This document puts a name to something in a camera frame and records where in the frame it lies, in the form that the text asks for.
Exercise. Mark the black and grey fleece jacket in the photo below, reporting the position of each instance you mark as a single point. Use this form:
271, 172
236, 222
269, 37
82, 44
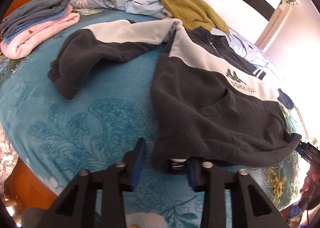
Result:
209, 103

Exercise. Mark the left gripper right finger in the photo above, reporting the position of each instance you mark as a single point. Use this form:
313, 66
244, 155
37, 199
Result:
250, 206

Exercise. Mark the pink folded garment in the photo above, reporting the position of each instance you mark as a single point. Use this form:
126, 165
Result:
23, 44

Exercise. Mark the blue folded garment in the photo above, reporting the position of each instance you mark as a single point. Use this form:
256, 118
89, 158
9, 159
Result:
9, 37

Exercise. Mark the teal floral bed blanket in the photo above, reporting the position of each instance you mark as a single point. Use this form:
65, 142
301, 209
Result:
56, 137

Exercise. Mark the grey folded garment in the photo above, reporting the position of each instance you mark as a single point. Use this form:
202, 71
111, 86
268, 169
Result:
30, 12

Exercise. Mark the mustard knitted sweater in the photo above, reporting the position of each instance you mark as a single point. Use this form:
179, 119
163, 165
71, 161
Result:
194, 14

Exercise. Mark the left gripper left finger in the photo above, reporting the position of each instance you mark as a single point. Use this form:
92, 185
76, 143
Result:
95, 199

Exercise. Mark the right hand black glove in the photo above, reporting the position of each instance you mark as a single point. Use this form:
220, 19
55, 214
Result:
311, 179

